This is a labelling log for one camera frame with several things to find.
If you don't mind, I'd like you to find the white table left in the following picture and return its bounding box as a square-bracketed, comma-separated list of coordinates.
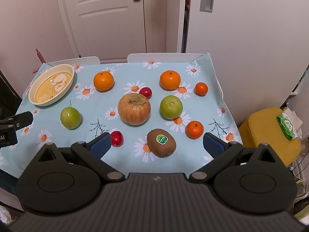
[22, 56, 101, 100]

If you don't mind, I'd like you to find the small tangerine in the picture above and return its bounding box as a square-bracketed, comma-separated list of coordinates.
[194, 82, 208, 96]
[185, 120, 204, 139]

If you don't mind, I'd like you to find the cream yellow cartoon plate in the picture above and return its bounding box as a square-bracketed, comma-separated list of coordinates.
[28, 64, 75, 107]

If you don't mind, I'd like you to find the white panel door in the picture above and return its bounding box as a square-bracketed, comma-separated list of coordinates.
[58, 0, 147, 63]

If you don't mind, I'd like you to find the blue daisy tablecloth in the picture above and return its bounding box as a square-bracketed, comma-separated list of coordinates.
[1, 63, 241, 177]

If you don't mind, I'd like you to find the white table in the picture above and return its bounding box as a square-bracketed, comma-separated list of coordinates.
[22, 56, 101, 100]
[121, 53, 223, 103]

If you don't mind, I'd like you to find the large orange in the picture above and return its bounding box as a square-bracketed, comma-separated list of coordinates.
[93, 71, 114, 91]
[160, 70, 181, 91]

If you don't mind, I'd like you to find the yellow stool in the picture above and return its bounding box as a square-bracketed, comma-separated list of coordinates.
[238, 107, 301, 166]

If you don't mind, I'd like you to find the green apple with stem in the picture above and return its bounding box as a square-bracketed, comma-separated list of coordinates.
[60, 103, 82, 129]

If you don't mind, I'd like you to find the brown kiwi with sticker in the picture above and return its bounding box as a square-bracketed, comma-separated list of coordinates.
[147, 128, 177, 158]

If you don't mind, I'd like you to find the white table right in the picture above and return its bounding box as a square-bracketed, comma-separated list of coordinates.
[121, 53, 223, 103]

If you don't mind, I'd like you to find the large red yellow apple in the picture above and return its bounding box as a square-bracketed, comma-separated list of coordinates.
[117, 93, 151, 126]

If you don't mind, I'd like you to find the red cherry tomato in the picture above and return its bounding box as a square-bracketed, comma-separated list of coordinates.
[110, 130, 124, 147]
[139, 87, 152, 99]

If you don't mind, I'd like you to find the white wardrobe sliding door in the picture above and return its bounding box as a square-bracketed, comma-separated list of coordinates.
[186, 0, 308, 124]

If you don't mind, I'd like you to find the pink broom handle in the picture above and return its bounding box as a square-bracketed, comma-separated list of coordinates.
[32, 49, 46, 74]

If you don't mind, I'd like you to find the green wet wipes pack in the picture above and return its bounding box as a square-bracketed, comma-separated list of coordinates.
[276, 113, 298, 140]

